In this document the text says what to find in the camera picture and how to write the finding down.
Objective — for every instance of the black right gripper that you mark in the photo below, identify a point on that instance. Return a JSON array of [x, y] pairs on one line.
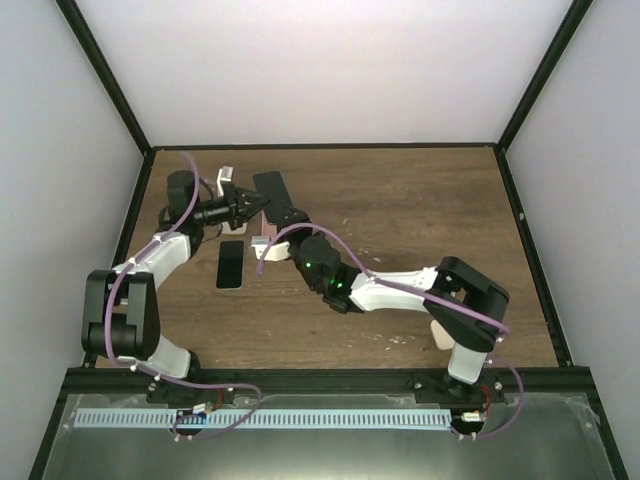
[[301, 218]]

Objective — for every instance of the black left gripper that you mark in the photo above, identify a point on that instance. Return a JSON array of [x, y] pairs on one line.
[[239, 212]]

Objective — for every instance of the white phone case with ring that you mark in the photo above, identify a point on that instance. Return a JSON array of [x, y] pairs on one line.
[[227, 229]]

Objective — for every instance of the black screen smartphone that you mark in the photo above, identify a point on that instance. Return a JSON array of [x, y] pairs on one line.
[[230, 271], [271, 185]]

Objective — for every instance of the pink phone case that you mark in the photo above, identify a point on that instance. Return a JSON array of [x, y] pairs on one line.
[[269, 230]]

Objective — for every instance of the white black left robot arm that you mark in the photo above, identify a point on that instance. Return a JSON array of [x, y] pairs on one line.
[[121, 318]]

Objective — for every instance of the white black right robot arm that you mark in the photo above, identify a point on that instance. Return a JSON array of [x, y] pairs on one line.
[[465, 303]]

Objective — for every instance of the beige phone case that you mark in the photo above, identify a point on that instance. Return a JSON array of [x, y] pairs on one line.
[[442, 339]]

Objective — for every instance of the grey metal plate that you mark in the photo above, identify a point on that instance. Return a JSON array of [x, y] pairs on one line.
[[546, 436]]

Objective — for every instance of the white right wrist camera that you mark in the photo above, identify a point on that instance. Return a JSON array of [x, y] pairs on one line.
[[277, 252]]

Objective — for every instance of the black aluminium frame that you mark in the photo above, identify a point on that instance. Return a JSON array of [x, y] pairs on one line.
[[566, 377]]

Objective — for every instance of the light blue slotted cable duct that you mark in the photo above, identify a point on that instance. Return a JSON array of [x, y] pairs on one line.
[[419, 419]]

